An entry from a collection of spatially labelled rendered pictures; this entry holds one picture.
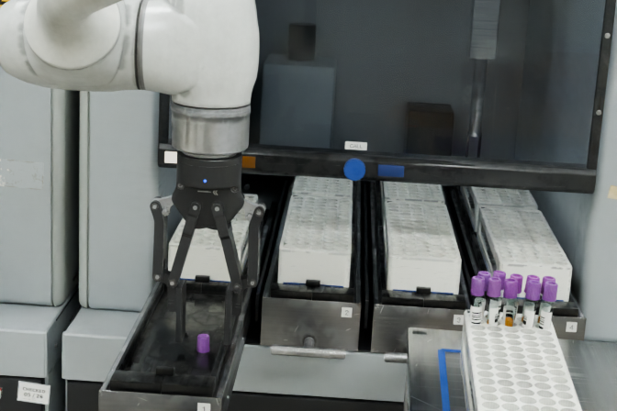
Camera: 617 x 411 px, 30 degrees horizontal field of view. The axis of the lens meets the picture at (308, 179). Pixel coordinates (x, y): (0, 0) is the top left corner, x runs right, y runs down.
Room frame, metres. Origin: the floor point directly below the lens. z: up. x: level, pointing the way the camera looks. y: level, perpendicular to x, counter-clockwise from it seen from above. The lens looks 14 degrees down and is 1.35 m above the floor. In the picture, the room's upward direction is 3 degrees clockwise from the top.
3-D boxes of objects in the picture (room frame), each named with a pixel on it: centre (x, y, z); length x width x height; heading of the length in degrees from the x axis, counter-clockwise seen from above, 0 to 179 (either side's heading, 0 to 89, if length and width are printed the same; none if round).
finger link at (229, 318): (1.30, 0.09, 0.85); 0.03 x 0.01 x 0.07; 178
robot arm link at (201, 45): (1.29, 0.13, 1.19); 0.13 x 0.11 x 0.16; 91
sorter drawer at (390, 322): (1.79, -0.18, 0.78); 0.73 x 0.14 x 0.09; 178
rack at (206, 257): (1.66, 0.13, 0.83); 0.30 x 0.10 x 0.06; 178
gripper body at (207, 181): (1.29, 0.12, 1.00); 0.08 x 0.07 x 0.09; 88
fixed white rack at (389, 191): (1.97, -0.18, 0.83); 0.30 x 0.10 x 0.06; 178
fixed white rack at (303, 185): (1.98, -0.03, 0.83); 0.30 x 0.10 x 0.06; 178
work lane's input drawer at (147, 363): (1.48, 0.14, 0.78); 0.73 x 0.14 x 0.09; 178
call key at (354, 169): (1.54, -0.06, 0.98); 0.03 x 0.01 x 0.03; 88
